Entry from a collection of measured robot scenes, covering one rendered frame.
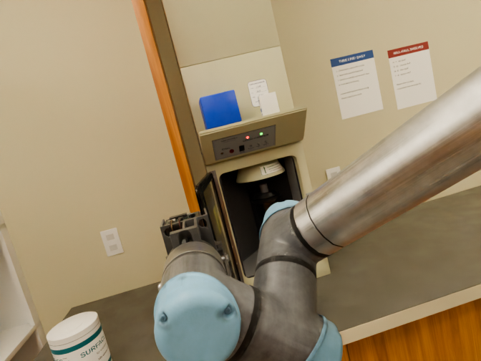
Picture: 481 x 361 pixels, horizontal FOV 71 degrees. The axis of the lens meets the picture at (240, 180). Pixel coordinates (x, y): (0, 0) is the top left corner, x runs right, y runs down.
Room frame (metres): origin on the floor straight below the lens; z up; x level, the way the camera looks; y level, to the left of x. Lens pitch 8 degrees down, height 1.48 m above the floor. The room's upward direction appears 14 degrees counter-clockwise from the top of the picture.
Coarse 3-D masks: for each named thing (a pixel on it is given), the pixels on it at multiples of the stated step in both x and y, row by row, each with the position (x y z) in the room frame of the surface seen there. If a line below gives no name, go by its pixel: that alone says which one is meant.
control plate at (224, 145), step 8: (264, 128) 0.98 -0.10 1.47; (272, 128) 0.99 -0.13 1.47; (232, 136) 0.97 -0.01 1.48; (240, 136) 0.98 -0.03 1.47; (256, 136) 0.99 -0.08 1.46; (264, 136) 1.00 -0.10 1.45; (272, 136) 1.01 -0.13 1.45; (216, 144) 0.97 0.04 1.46; (224, 144) 0.98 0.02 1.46; (232, 144) 0.99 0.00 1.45; (240, 144) 1.00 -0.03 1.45; (248, 144) 1.01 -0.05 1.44; (256, 144) 1.02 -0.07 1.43; (264, 144) 1.03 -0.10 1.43; (272, 144) 1.04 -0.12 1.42; (216, 152) 0.99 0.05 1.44; (224, 152) 1.00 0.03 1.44; (240, 152) 1.02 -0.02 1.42
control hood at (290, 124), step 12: (300, 108) 0.97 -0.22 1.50; (252, 120) 0.95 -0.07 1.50; (264, 120) 0.96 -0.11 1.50; (276, 120) 0.97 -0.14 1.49; (288, 120) 0.99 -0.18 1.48; (300, 120) 1.00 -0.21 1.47; (204, 132) 0.94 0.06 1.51; (216, 132) 0.94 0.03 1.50; (228, 132) 0.95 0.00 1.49; (240, 132) 0.97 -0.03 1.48; (276, 132) 1.01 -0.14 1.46; (288, 132) 1.02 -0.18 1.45; (300, 132) 1.03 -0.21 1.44; (204, 144) 0.96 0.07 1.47; (276, 144) 1.04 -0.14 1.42; (204, 156) 1.00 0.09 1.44
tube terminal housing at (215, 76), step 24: (192, 72) 1.05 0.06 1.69; (216, 72) 1.06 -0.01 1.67; (240, 72) 1.07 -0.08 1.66; (264, 72) 1.08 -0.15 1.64; (192, 96) 1.05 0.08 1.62; (240, 96) 1.07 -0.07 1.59; (288, 96) 1.09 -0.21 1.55; (288, 144) 1.08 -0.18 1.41; (216, 168) 1.05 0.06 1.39; (240, 264) 1.05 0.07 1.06
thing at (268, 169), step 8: (272, 160) 1.12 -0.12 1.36; (240, 168) 1.14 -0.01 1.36; (248, 168) 1.11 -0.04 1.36; (256, 168) 1.10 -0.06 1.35; (264, 168) 1.09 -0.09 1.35; (272, 168) 1.10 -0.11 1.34; (280, 168) 1.12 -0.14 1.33; (240, 176) 1.13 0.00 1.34; (248, 176) 1.10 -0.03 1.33; (256, 176) 1.09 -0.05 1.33; (264, 176) 1.08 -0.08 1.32; (272, 176) 1.09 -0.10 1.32
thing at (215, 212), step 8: (208, 192) 0.87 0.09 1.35; (200, 200) 0.73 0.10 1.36; (208, 200) 0.83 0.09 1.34; (216, 200) 0.98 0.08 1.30; (200, 208) 0.73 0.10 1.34; (208, 208) 0.80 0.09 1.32; (216, 208) 0.93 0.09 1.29; (216, 216) 0.89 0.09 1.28; (216, 224) 0.86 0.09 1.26; (216, 232) 0.82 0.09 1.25; (224, 232) 0.97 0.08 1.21; (216, 240) 0.79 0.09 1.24; (224, 240) 0.92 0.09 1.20; (224, 248) 0.88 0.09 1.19; (232, 256) 1.00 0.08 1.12; (224, 264) 0.81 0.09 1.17; (232, 264) 0.95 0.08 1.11; (232, 272) 0.91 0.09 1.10
